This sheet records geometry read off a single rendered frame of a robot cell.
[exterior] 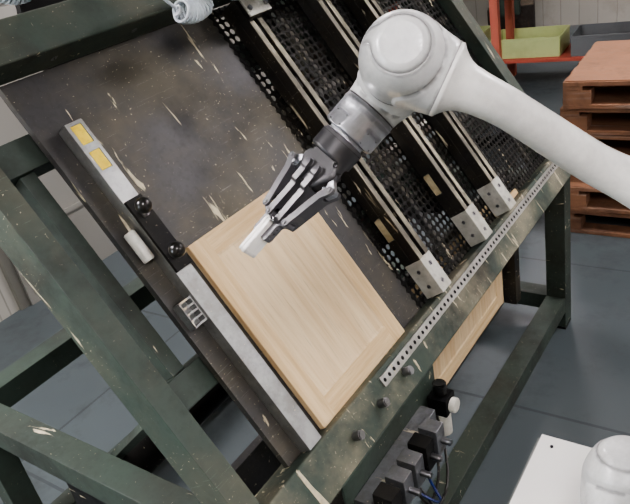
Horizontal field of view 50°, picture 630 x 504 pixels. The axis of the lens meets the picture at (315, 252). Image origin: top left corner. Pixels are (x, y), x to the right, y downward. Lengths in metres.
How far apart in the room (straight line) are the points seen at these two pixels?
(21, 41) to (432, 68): 1.06
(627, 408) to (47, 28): 2.52
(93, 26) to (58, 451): 1.18
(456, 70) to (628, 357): 2.61
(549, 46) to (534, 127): 6.08
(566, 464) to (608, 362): 1.57
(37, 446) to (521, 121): 1.72
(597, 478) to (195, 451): 0.80
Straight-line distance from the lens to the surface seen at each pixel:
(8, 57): 1.65
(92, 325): 1.49
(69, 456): 2.14
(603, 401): 3.14
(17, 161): 1.68
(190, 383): 1.65
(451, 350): 2.81
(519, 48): 7.09
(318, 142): 1.05
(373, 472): 1.85
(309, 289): 1.85
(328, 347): 1.83
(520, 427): 3.01
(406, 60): 0.84
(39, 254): 1.51
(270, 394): 1.66
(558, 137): 0.99
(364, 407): 1.82
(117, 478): 2.00
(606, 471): 1.45
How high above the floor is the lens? 2.07
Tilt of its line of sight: 28 degrees down
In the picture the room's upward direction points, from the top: 12 degrees counter-clockwise
